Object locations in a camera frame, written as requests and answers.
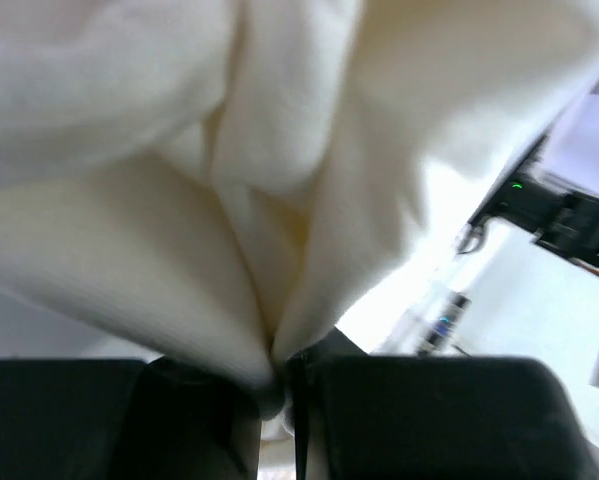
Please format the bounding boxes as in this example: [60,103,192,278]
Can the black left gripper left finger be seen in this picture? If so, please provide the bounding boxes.
[0,358,261,480]

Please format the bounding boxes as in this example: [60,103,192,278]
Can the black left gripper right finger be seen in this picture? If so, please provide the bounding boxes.
[286,330,599,479]

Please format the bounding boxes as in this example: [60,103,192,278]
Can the white t shirt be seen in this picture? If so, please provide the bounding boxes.
[0,0,599,471]

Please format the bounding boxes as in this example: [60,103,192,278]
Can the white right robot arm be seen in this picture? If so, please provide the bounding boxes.
[456,134,599,278]

